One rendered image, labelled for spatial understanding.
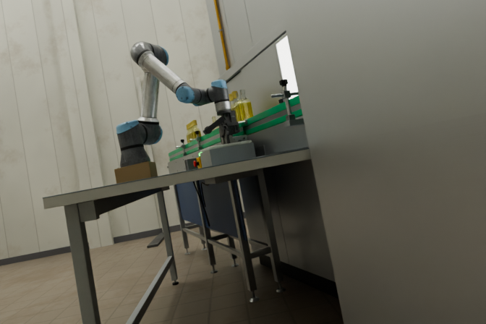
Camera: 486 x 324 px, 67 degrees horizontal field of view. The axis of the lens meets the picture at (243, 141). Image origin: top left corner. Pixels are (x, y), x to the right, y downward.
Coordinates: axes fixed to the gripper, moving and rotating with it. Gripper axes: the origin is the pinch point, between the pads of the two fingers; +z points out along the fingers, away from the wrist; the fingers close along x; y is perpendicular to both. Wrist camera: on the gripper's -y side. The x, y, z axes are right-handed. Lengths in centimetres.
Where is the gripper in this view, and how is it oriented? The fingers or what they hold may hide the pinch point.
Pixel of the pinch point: (227, 152)
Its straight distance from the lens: 178.8
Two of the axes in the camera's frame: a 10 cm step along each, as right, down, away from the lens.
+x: -3.6, 1.2, 9.3
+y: 9.2, -1.5, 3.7
